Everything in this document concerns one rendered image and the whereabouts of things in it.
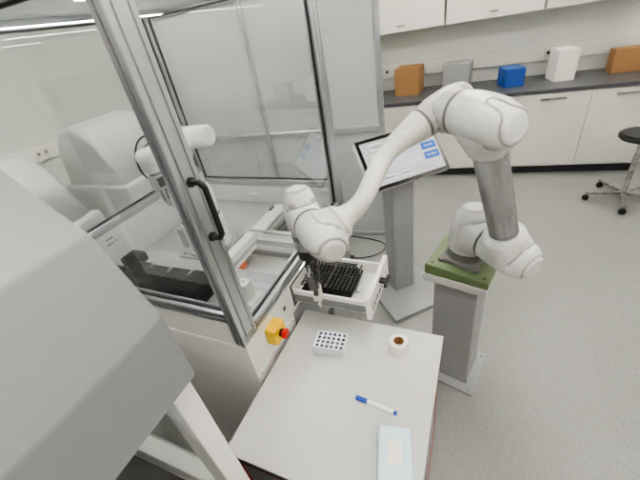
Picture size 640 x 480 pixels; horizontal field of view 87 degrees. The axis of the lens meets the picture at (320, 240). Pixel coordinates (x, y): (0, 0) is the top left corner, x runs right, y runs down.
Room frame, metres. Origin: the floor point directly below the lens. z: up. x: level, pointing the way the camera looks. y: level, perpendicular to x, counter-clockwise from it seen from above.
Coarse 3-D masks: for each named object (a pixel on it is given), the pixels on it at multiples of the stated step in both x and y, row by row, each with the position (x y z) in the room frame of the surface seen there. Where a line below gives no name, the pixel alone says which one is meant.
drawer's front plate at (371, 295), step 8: (384, 256) 1.15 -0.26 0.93; (384, 264) 1.11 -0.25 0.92; (376, 272) 1.06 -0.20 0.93; (384, 272) 1.11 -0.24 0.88; (376, 280) 1.01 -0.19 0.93; (376, 288) 1.00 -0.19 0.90; (368, 296) 0.93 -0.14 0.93; (376, 296) 0.99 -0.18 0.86; (368, 304) 0.91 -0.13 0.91; (376, 304) 0.98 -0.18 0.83; (368, 312) 0.91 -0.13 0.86
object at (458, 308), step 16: (496, 272) 1.14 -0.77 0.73; (448, 288) 1.15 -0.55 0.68; (464, 288) 1.07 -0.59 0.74; (448, 304) 1.15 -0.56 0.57; (464, 304) 1.10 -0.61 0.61; (480, 304) 1.13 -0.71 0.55; (432, 320) 1.20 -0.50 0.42; (448, 320) 1.14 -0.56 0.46; (464, 320) 1.09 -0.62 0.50; (480, 320) 1.18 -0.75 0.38; (448, 336) 1.14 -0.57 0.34; (464, 336) 1.09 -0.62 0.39; (448, 352) 1.13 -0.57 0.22; (464, 352) 1.08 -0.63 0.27; (480, 352) 1.24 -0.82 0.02; (448, 368) 1.13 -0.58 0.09; (464, 368) 1.07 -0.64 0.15; (480, 368) 1.14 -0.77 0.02; (448, 384) 1.08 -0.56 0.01; (464, 384) 1.06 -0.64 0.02
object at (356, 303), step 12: (372, 264) 1.17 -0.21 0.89; (300, 276) 1.18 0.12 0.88; (372, 276) 1.14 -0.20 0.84; (300, 288) 1.16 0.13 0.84; (300, 300) 1.07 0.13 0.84; (312, 300) 1.04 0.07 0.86; (324, 300) 1.02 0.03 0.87; (336, 300) 0.99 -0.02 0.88; (348, 300) 0.97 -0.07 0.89; (360, 300) 0.95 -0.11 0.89
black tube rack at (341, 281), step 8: (320, 264) 1.22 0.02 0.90; (328, 264) 1.21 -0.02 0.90; (336, 264) 1.20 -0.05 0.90; (352, 264) 1.18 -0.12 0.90; (320, 272) 1.16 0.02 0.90; (328, 272) 1.15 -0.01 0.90; (336, 272) 1.14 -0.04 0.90; (344, 272) 1.16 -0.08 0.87; (352, 272) 1.12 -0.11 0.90; (304, 280) 1.13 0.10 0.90; (328, 280) 1.10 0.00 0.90; (336, 280) 1.09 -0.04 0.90; (344, 280) 1.11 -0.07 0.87; (304, 288) 1.12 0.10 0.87; (328, 288) 1.05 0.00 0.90; (336, 288) 1.05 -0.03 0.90; (344, 288) 1.07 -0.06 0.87; (352, 288) 1.06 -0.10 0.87; (344, 296) 1.02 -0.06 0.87
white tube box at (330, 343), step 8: (320, 336) 0.90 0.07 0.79; (328, 336) 0.89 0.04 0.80; (336, 336) 0.88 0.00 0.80; (344, 336) 0.89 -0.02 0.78; (320, 344) 0.86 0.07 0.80; (328, 344) 0.86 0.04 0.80; (336, 344) 0.86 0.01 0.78; (344, 344) 0.84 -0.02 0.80; (320, 352) 0.85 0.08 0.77; (328, 352) 0.83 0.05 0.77; (336, 352) 0.82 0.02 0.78; (344, 352) 0.81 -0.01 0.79
